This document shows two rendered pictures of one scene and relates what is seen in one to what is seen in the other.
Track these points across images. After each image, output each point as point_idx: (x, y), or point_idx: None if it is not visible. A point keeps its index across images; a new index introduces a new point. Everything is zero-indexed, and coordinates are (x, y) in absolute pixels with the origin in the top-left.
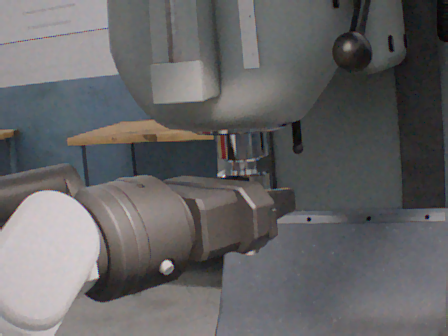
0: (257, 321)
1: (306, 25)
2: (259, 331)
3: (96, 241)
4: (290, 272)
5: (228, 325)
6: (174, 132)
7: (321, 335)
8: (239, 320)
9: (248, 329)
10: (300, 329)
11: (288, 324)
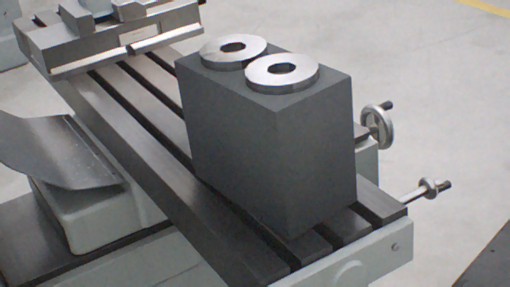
0: (4, 154)
1: None
2: (12, 155)
3: None
4: None
5: (15, 166)
6: None
7: (1, 135)
8: (8, 160)
9: (14, 158)
10: (1, 141)
11: (0, 143)
